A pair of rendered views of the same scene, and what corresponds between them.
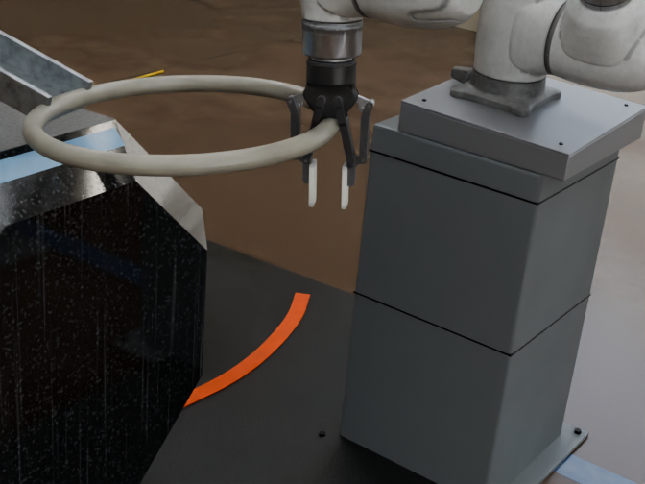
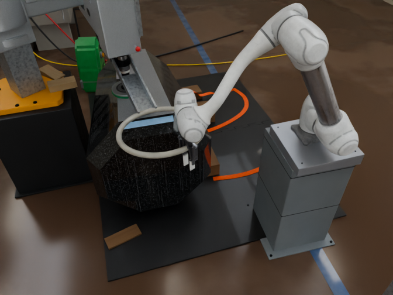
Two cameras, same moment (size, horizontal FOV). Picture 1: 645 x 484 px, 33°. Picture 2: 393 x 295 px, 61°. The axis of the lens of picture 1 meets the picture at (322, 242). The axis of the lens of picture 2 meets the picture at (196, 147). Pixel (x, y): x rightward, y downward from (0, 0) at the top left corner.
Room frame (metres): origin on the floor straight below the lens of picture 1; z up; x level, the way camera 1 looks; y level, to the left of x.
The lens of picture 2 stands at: (0.68, -0.90, 2.10)
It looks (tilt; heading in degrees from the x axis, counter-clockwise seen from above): 41 degrees down; 43
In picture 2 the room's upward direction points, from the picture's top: 1 degrees counter-clockwise
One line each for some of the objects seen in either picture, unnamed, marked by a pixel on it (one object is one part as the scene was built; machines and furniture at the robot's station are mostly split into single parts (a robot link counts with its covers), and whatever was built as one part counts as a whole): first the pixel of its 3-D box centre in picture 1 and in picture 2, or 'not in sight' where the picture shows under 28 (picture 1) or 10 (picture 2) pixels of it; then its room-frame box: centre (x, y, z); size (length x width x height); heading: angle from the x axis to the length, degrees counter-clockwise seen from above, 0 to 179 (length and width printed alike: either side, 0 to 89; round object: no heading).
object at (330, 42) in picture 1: (331, 38); not in sight; (1.61, 0.01, 1.12); 0.09 x 0.09 x 0.06
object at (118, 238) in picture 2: not in sight; (123, 236); (1.37, 0.47, 0.02); 0.25 x 0.10 x 0.01; 163
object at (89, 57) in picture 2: not in sight; (88, 51); (2.53, 2.43, 0.43); 0.35 x 0.35 x 0.87; 43
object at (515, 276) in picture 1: (474, 293); (296, 187); (2.26, -0.36, 0.40); 0.50 x 0.50 x 0.80; 55
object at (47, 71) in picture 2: not in sight; (51, 72); (1.71, 1.60, 0.80); 0.20 x 0.10 x 0.05; 98
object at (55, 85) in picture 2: not in sight; (62, 83); (1.66, 1.37, 0.81); 0.20 x 0.10 x 0.05; 156
